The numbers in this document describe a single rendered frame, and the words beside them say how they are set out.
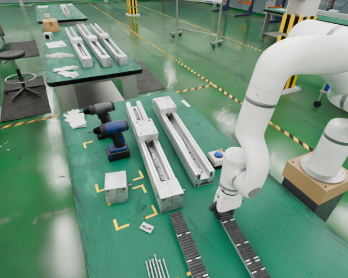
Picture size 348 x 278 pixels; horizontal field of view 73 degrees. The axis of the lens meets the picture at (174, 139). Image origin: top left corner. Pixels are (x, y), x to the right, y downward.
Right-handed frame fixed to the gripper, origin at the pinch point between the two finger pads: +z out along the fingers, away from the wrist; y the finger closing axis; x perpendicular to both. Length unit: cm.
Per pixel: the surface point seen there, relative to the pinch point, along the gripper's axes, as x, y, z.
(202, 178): 20.2, -0.9, -0.5
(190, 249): -9.5, -18.6, 0.5
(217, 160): 27.9, 10.6, -2.0
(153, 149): 49, -17, -1
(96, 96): 254, -44, 60
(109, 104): 75, -36, -17
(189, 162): 28.0, -4.4, -4.5
